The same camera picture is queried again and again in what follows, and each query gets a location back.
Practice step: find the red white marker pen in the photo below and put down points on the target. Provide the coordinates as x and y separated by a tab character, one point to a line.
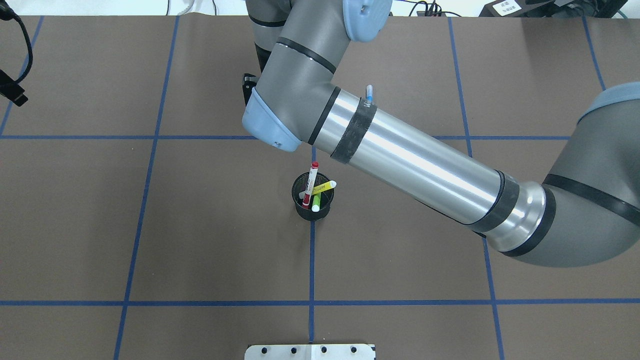
308	191

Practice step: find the yellow highlighter pen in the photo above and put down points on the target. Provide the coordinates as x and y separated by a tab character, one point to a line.
326	186

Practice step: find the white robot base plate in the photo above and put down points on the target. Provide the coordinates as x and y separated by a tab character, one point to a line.
357	351

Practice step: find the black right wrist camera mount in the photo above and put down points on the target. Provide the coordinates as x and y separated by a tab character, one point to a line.
249	82

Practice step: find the green highlighter pen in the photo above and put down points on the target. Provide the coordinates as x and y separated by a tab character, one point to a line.
316	202

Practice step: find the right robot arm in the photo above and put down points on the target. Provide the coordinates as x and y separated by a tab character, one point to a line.
586	210

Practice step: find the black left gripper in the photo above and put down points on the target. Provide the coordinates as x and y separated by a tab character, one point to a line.
12	88

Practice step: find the blue marker pen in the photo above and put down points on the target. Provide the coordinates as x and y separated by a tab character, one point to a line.
369	93

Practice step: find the black mesh pen cup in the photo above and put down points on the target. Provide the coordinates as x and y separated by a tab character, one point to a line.
327	198

